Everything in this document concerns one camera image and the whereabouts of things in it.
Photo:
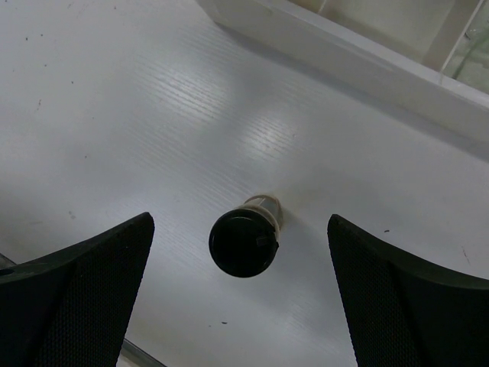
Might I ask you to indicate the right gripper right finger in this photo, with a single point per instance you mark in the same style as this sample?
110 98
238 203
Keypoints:
402 310

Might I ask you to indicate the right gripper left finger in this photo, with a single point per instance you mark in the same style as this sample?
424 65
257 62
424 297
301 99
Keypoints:
73 306

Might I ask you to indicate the spice jar black lid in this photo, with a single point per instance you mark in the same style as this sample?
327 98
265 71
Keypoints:
244 241

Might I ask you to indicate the white three-compartment tray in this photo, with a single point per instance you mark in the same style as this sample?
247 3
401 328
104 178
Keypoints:
360 63

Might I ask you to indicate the glass oil bottle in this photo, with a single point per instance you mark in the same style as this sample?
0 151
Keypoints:
468 63

